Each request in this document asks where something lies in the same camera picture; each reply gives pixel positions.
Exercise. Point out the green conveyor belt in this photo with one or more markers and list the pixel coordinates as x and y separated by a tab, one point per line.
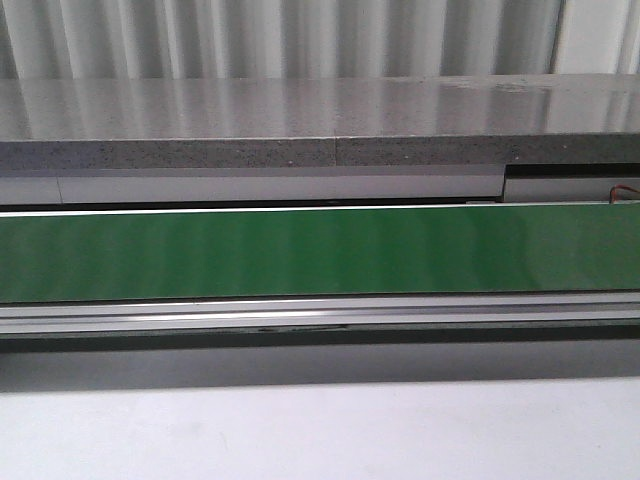
182	254

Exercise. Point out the aluminium conveyor frame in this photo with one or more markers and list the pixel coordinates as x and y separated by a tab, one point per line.
319	312

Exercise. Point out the grey metal rail channel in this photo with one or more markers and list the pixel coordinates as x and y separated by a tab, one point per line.
424	184

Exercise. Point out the grey stone shelf slab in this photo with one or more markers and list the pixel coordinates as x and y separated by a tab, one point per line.
297	123

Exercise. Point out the white pleated curtain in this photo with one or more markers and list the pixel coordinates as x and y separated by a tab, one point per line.
315	39

